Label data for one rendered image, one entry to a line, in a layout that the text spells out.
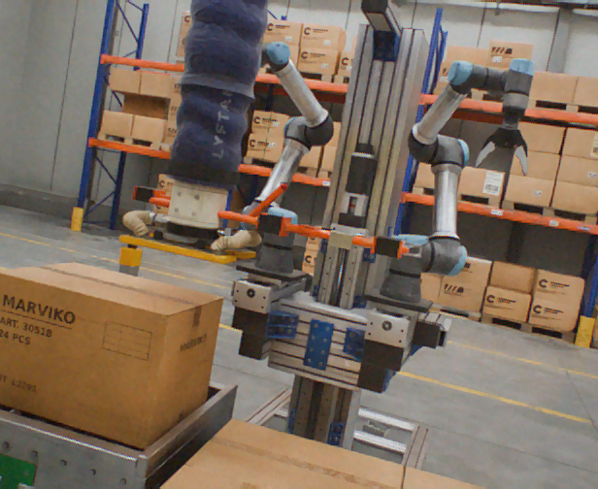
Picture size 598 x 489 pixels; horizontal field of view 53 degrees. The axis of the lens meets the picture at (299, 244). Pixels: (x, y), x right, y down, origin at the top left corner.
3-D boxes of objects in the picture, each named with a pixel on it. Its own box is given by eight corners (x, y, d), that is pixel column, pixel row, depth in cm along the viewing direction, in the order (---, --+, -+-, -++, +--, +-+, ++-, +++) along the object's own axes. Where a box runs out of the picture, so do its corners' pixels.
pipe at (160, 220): (122, 229, 180) (126, 211, 179) (160, 228, 204) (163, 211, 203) (229, 251, 172) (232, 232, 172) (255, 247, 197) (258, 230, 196)
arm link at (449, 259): (415, 275, 222) (421, 140, 236) (452, 280, 225) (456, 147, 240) (430, 269, 211) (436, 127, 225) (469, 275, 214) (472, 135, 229)
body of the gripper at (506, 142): (516, 151, 193) (525, 114, 192) (518, 148, 185) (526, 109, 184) (492, 147, 196) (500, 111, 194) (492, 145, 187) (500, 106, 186)
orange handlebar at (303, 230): (115, 199, 190) (116, 188, 190) (158, 202, 220) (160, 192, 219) (407, 257, 170) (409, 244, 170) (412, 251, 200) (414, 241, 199)
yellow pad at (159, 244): (117, 242, 178) (120, 224, 178) (134, 240, 188) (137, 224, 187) (224, 264, 171) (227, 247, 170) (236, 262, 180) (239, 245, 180)
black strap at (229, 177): (151, 170, 178) (154, 156, 178) (184, 175, 200) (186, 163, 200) (223, 183, 173) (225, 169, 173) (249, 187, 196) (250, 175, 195)
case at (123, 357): (-25, 396, 186) (-8, 270, 183) (58, 366, 225) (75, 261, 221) (147, 451, 171) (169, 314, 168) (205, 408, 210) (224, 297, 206)
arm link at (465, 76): (394, 140, 235) (456, 48, 193) (420, 145, 237) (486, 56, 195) (395, 164, 229) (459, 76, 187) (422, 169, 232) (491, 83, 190)
